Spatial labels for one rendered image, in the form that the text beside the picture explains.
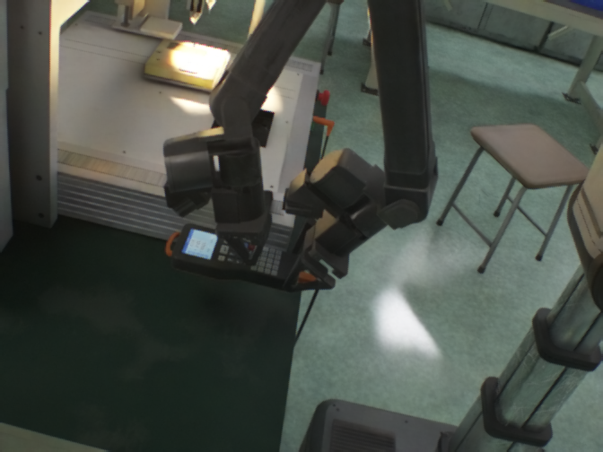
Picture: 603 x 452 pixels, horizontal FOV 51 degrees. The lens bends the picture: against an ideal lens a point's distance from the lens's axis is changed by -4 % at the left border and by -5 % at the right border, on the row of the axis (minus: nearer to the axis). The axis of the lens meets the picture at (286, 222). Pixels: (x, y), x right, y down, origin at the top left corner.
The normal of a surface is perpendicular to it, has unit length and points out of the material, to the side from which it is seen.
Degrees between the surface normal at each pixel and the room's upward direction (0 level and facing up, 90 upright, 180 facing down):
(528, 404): 90
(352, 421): 0
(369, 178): 31
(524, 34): 90
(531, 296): 0
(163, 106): 0
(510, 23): 90
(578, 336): 90
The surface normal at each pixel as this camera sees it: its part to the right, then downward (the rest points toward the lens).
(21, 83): -0.11, 0.59
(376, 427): 0.21, -0.77
